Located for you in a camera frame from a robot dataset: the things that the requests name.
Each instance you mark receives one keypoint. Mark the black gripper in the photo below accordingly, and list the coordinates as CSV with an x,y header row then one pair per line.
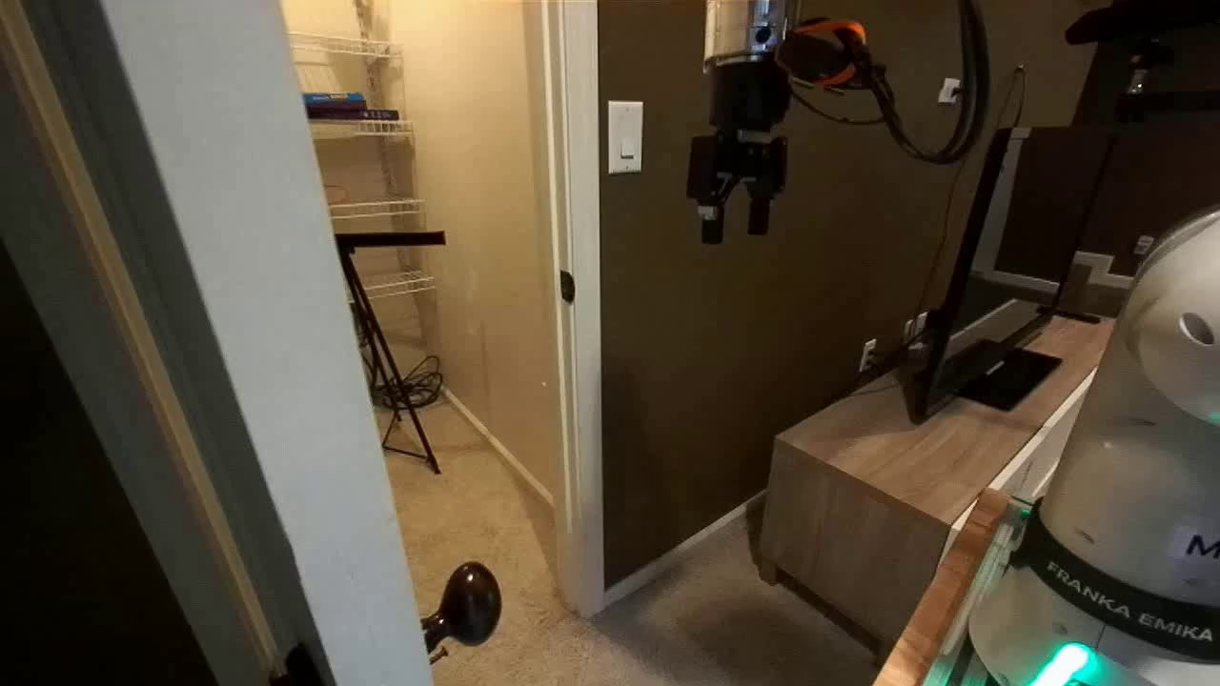
x,y
745,116

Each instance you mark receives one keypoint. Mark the black round floor object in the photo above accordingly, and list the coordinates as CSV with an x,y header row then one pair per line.
x,y
467,602

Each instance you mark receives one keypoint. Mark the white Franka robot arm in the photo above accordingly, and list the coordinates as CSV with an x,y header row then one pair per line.
x,y
1145,445

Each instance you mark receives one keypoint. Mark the dark door strike plate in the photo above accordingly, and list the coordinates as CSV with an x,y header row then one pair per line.
x,y
564,286

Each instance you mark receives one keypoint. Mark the white panel door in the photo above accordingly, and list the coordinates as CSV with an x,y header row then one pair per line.
x,y
242,318

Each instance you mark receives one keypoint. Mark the black door knob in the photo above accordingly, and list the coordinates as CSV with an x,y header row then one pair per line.
x,y
303,670

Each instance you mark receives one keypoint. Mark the black flat monitor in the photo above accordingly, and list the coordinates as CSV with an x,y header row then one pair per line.
x,y
967,305

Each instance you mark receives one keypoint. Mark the wooden low cabinet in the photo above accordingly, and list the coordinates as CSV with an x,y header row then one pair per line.
x,y
880,498

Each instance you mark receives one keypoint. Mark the small grey box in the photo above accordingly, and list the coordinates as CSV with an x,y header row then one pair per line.
x,y
1092,292

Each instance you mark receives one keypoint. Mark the black keyboard stand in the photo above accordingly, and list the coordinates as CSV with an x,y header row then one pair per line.
x,y
384,329

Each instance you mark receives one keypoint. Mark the blue flat box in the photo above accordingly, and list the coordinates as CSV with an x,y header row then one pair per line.
x,y
345,106

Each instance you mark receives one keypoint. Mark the wooden table edge strip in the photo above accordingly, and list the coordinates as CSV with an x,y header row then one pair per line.
x,y
946,596

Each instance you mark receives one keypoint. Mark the white rocker light switch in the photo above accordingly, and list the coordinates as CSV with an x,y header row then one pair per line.
x,y
624,136

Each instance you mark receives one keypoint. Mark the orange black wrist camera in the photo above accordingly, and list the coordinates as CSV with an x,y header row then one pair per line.
x,y
826,52

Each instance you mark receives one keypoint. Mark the white wall outlet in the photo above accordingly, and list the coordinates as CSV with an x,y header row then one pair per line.
x,y
867,356

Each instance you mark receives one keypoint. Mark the white door frame trim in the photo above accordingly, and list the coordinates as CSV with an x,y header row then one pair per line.
x,y
577,384

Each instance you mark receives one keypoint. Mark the white wall plug adapter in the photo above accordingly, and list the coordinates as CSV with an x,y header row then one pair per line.
x,y
951,90

